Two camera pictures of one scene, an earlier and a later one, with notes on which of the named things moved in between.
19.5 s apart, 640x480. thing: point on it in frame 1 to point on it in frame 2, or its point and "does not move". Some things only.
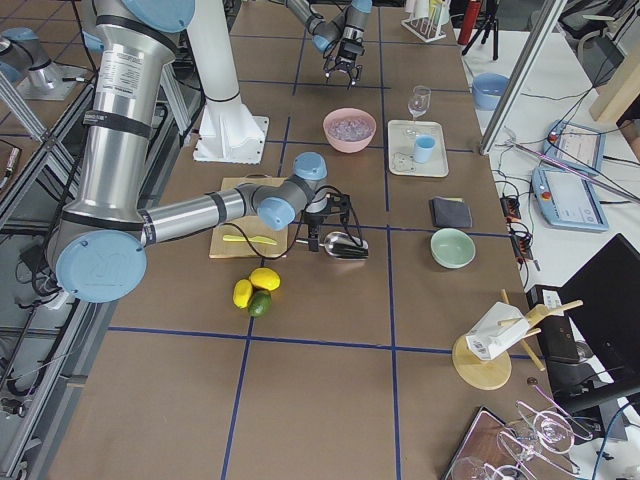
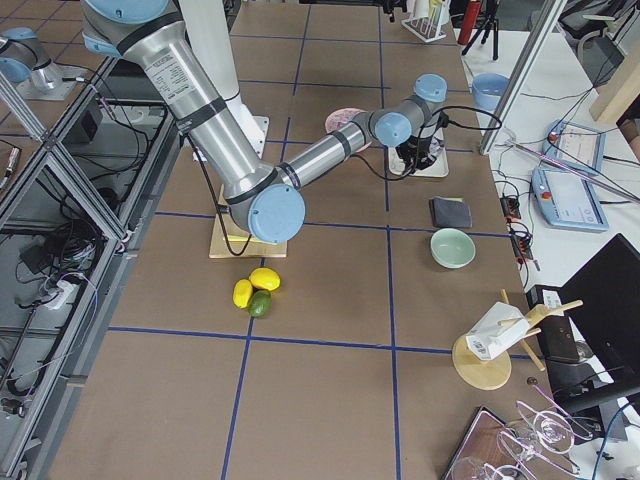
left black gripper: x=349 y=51 to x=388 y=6
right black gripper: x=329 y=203 to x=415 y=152
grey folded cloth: x=451 y=212 does not move
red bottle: x=469 y=22 does not move
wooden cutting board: x=248 y=236 does not move
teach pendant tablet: x=567 y=200 does not move
